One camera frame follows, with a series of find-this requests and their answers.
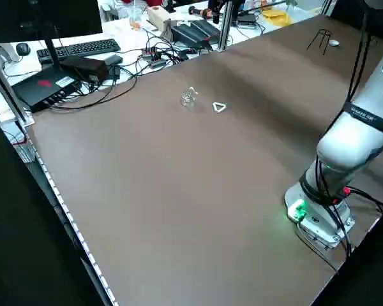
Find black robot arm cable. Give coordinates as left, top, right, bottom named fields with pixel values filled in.
left=311, top=6, right=383, bottom=275

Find grey usb hub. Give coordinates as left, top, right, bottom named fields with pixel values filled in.
left=141, top=46, right=167, bottom=69

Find black power brick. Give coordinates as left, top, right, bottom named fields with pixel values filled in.
left=61, top=56, right=110, bottom=84

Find small black box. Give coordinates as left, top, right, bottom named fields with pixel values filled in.
left=102, top=54, right=124, bottom=67

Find yellow bag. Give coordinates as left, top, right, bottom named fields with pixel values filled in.
left=261, top=8, right=295, bottom=26

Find black computer with red logo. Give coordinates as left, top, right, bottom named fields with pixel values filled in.
left=11, top=65, right=84, bottom=113

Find black monitor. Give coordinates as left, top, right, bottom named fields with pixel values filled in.
left=0, top=0, right=103, bottom=73

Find white clay triangle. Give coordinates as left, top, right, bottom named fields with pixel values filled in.
left=211, top=101, right=228, bottom=115

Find wooden box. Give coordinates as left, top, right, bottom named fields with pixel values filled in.
left=147, top=5, right=174, bottom=32

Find black keyboard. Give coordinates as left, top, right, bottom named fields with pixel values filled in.
left=36, top=38, right=121, bottom=64

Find aluminium frame post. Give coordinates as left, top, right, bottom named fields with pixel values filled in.
left=0, top=47, right=35, bottom=126
left=217, top=0, right=234, bottom=52

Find black wire tripod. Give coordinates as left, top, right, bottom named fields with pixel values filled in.
left=306, top=29, right=334, bottom=56

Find black ridged power supply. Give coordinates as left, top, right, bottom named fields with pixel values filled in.
left=190, top=20, right=222, bottom=44
left=171, top=24, right=211, bottom=46

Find orange black power tool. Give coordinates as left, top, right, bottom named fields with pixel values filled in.
left=187, top=5, right=215, bottom=19

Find clear plastic cup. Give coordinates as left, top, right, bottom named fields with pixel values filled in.
left=127, top=6, right=143, bottom=31

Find flat black device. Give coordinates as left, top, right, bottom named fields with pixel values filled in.
left=236, top=13, right=258, bottom=26

